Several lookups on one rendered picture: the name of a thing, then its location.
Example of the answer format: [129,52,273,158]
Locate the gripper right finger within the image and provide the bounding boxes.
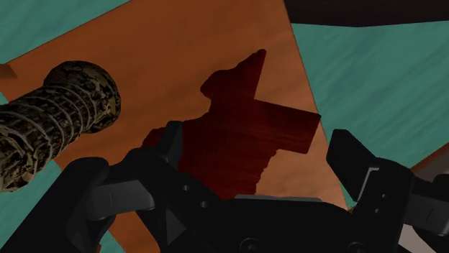
[326,129,449,253]

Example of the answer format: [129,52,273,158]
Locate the orange wooden table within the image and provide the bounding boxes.
[0,0,350,253]

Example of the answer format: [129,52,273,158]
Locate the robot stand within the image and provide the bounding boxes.
[283,0,449,28]

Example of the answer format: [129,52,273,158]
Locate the olive ribbed cylinder with knob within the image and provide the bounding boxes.
[0,60,122,193]

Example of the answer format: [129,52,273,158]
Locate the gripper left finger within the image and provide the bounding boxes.
[0,120,226,253]

